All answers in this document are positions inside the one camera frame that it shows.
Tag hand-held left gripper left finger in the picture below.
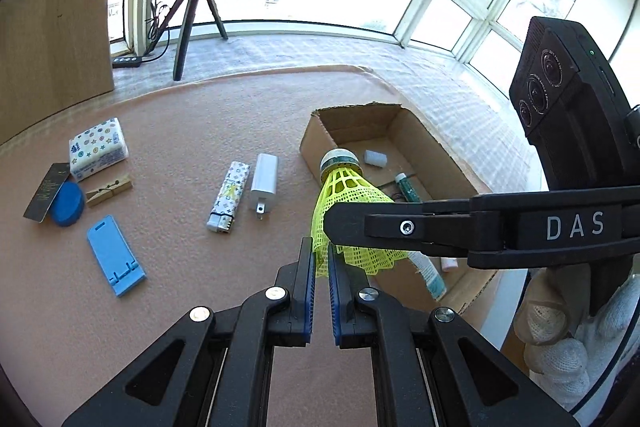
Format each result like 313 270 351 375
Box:
62 236 317 427

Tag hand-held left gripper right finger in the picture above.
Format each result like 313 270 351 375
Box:
327 243 581 427

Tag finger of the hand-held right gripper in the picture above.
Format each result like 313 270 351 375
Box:
324 198 472 259

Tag yellow shuttlecock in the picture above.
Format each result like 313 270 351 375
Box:
311 148 408 279

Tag green white lip balm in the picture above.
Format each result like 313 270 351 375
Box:
395 172 431 204

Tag white blue-capped spray bottle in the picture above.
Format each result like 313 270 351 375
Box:
410 252 448 300

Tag cardboard box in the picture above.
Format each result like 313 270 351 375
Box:
299 103 501 315

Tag white charger plug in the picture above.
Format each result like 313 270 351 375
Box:
250 153 280 221

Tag patterned lighter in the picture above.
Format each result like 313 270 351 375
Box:
206 161 251 235

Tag blue phone stand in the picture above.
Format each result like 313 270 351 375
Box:
87 215 148 298

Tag wooden clothespin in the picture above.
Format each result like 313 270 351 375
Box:
85 174 134 208

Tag blue round lid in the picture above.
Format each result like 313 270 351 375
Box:
50 181 86 227

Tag patterned tissue pack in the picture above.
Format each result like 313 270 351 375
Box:
69 118 129 182

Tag black card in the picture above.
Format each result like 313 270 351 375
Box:
23 163 72 224

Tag person's right hand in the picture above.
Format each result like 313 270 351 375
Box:
515 267 640 399

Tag black tripod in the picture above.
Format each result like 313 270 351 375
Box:
172 0 229 81

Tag large wooden board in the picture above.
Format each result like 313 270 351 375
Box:
0 0 120 148

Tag black cable bundle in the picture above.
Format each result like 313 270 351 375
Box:
145 2 172 60

